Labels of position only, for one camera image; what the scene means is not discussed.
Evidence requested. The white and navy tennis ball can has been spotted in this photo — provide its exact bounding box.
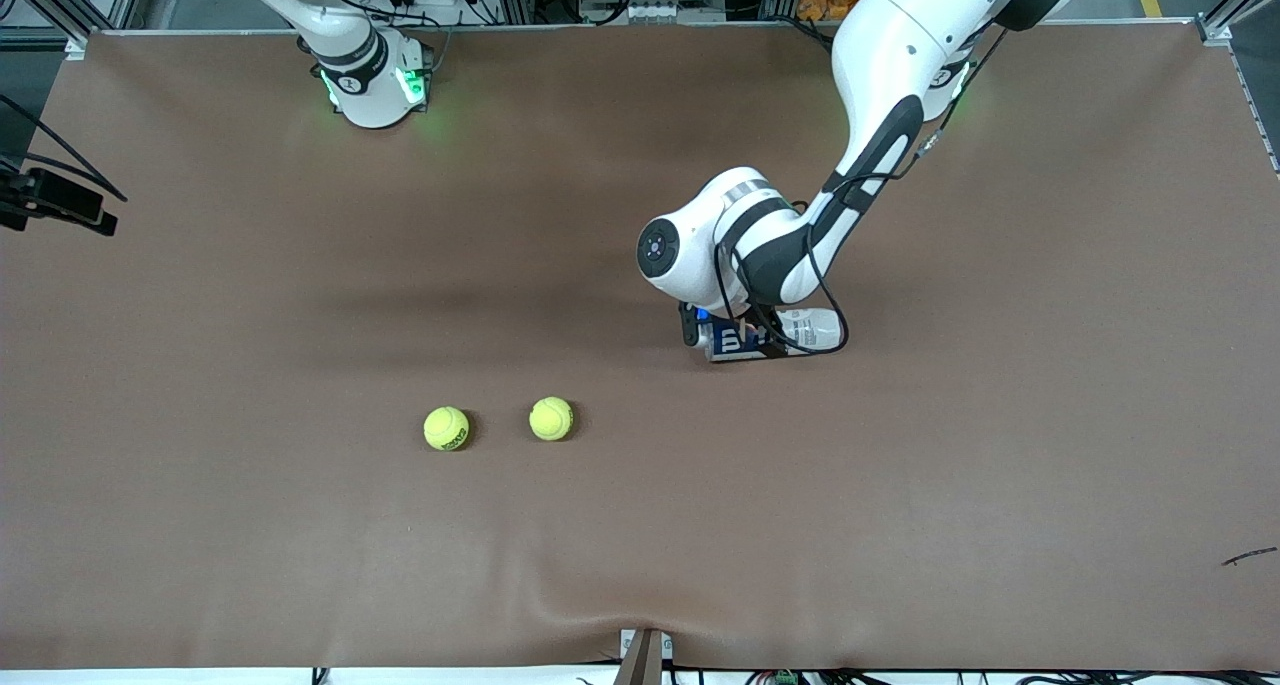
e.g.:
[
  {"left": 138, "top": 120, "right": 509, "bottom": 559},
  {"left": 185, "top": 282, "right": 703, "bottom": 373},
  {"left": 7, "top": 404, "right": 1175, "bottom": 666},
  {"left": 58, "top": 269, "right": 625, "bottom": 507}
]
[{"left": 700, "top": 308, "right": 843, "bottom": 364}]

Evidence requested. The yellow tennis ball black print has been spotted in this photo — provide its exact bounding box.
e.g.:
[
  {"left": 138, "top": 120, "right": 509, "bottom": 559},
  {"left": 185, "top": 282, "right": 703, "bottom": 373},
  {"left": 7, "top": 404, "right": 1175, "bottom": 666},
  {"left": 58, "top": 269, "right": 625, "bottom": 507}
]
[{"left": 423, "top": 406, "right": 471, "bottom": 453}]

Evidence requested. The white power strip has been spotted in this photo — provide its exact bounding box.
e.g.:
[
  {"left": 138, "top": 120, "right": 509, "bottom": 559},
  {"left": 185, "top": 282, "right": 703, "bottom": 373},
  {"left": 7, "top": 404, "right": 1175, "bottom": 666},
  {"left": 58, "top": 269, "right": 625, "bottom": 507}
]
[{"left": 618, "top": 0, "right": 728, "bottom": 24}]

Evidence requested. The brown table mat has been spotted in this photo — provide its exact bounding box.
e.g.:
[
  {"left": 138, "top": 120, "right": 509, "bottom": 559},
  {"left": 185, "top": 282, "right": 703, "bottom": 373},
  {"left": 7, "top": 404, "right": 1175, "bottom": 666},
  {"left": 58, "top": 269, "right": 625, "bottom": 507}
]
[{"left": 0, "top": 23, "right": 1280, "bottom": 671}]

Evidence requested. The aluminium frame post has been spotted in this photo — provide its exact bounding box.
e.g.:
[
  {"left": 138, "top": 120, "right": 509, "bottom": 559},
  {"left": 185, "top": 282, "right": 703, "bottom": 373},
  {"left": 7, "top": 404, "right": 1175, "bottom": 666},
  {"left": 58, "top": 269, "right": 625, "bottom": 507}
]
[
  {"left": 1197, "top": 0, "right": 1280, "bottom": 46},
  {"left": 0, "top": 0, "right": 96, "bottom": 56}
]

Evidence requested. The brown camera mount post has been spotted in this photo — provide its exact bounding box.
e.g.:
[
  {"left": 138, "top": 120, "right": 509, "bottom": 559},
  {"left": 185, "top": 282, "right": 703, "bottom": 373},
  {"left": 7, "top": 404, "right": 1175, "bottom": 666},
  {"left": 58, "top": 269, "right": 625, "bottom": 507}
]
[{"left": 615, "top": 628, "right": 674, "bottom": 685}]

